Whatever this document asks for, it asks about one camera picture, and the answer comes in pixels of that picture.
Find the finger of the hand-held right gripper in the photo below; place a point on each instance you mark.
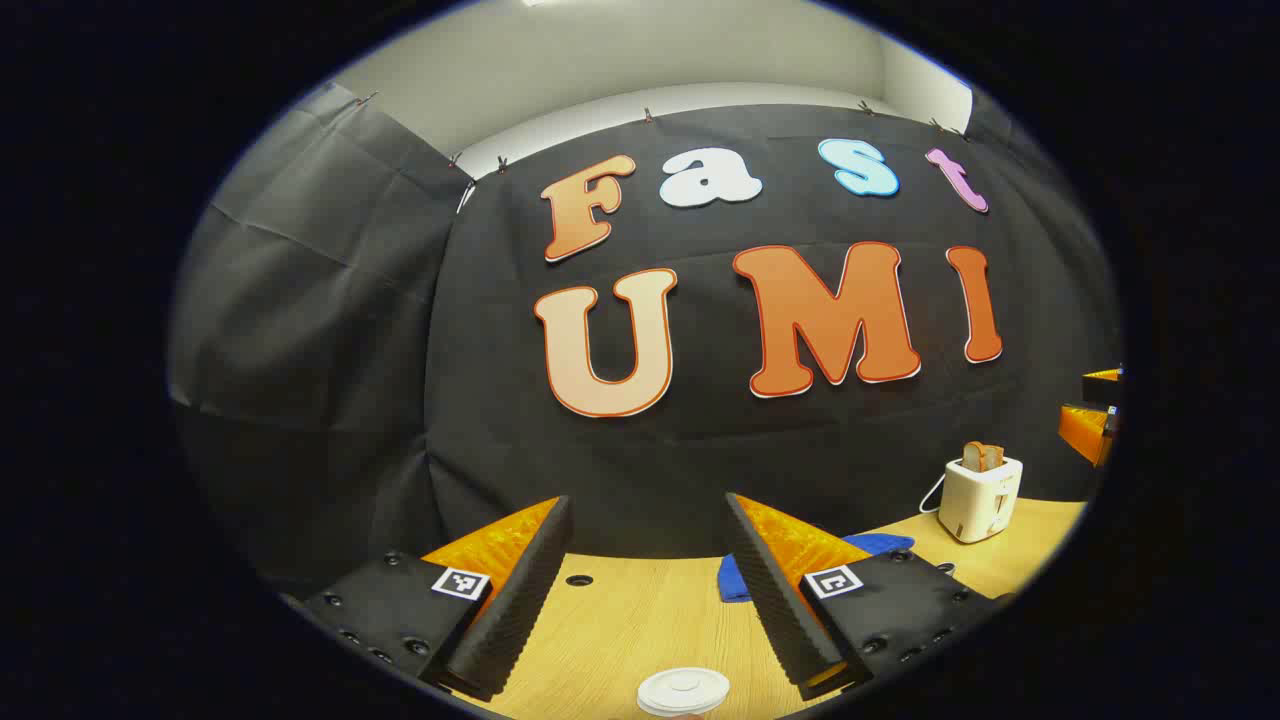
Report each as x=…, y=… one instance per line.
x=1103, y=385
x=1085, y=432

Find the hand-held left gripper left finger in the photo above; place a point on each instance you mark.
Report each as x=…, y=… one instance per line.
x=520, y=600

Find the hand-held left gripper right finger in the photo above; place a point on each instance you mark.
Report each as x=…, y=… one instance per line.
x=775, y=600

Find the blue folded towel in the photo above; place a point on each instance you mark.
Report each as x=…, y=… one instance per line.
x=733, y=585

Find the bread slice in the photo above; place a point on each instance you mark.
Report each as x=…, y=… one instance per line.
x=982, y=457

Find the white toaster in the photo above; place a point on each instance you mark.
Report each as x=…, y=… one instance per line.
x=978, y=500

